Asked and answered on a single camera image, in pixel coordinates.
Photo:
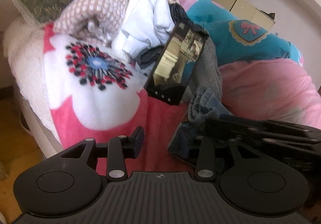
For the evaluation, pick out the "red white floral fleece blanket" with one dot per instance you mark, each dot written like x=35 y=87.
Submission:
x=100 y=103

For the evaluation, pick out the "pink grey floral rolled duvet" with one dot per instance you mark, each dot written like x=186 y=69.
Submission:
x=263 y=88

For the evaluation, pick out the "black smartphone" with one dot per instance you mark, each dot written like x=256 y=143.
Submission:
x=175 y=63

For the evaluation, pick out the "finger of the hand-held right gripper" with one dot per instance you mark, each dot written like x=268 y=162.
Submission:
x=250 y=127
x=288 y=145

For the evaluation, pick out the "blue fleece pants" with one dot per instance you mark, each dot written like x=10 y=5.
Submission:
x=183 y=143

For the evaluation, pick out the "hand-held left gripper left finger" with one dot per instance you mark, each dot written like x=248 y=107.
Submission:
x=138 y=138

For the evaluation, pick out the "grey sweatshirt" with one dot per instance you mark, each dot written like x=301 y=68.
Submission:
x=205 y=73

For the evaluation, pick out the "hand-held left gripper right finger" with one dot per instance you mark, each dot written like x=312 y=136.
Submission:
x=207 y=156

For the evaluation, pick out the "teal printed blanket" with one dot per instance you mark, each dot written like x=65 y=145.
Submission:
x=225 y=38

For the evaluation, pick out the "white garment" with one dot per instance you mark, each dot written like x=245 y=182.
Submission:
x=143 y=18

